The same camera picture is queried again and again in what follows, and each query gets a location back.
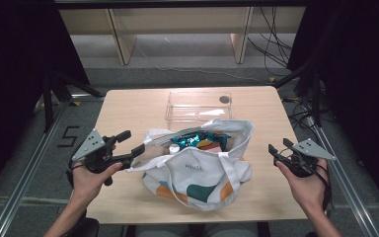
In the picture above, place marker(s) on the person's right hand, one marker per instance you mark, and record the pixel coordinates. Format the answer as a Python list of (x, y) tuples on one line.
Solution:
[(309, 191)]

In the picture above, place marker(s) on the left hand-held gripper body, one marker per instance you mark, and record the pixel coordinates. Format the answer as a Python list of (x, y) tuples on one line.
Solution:
[(93, 144)]

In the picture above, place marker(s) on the black curtain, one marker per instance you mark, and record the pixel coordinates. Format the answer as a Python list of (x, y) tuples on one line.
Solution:
[(358, 82), (16, 82)]

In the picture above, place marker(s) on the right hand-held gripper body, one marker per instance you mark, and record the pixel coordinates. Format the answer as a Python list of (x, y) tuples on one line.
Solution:
[(311, 149)]

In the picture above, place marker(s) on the black chair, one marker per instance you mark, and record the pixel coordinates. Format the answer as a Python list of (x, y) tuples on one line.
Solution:
[(85, 228)]

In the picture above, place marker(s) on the white patterned tote bag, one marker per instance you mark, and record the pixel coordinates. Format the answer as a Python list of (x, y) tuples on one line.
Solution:
[(194, 177)]

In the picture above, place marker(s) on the person's left hand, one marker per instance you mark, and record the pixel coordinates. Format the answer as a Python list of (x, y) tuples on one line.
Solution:
[(90, 186)]

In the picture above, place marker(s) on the aluminium floor rail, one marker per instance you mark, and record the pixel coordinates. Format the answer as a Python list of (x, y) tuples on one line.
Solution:
[(26, 177), (345, 184)]

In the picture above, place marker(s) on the black table leg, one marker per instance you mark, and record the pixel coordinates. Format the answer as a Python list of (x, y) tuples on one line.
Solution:
[(130, 231), (263, 230)]

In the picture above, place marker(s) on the teal black chips bag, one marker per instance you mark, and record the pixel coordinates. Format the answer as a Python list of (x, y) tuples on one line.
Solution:
[(190, 140)]

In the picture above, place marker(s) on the clear plastic tray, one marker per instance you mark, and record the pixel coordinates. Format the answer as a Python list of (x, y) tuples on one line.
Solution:
[(190, 105)]

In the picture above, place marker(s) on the black metal stand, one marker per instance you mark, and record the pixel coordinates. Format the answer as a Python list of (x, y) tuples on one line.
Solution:
[(314, 92), (54, 92)]

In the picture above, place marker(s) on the yellow floor tape piece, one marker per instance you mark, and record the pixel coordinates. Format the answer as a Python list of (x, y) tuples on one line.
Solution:
[(76, 103), (271, 79)]

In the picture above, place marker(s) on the beige wooden desk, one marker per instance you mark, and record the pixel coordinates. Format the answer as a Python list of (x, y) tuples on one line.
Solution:
[(184, 19)]

